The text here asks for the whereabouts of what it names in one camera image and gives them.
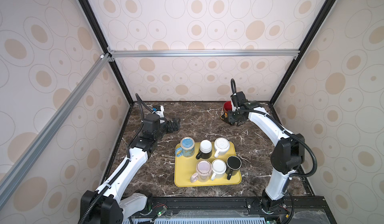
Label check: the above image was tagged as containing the white mug upside down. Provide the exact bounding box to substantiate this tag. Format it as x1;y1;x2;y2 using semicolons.
214;137;230;158

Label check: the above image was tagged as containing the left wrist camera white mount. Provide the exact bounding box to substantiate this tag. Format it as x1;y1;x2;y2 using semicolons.
152;105;165;124

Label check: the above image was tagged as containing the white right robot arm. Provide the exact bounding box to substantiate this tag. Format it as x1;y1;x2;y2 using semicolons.
226;79;318;214

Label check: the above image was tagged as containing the blue mug yellow inside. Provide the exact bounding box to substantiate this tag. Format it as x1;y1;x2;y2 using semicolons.
175;137;195;157

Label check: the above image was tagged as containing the pink iridescent mug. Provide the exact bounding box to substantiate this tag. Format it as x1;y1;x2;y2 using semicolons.
190;160;212;183

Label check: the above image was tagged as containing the black left corner post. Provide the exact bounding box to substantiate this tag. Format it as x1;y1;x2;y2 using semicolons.
69;0;135;106

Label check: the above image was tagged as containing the yellow plastic tray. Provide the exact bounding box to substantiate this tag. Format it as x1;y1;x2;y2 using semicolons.
175;138;242;187

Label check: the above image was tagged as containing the black mug white base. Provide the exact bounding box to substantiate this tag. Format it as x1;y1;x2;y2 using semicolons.
196;140;213;159

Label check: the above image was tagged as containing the black corner frame post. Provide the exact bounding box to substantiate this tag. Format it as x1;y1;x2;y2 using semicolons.
270;0;337;106

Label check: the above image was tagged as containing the aluminium rail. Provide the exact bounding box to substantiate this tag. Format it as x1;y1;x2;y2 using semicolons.
1;53;112;209
110;49;300;59

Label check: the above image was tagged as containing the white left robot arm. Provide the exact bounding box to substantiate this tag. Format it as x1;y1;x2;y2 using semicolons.
79;95;181;224

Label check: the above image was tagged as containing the black mug front row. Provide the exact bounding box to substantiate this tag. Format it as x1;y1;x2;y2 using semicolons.
226;155;242;180

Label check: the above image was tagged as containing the black base frame rail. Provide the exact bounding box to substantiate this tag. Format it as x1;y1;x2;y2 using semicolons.
125;196;336;224

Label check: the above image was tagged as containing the aluminium rail left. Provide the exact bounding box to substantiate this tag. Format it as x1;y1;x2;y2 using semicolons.
1;53;112;209

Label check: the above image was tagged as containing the white mug front row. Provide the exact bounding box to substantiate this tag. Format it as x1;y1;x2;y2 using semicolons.
211;159;227;181

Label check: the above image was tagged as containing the aluminium rail back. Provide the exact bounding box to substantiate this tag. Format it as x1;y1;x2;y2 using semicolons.
110;49;300;59

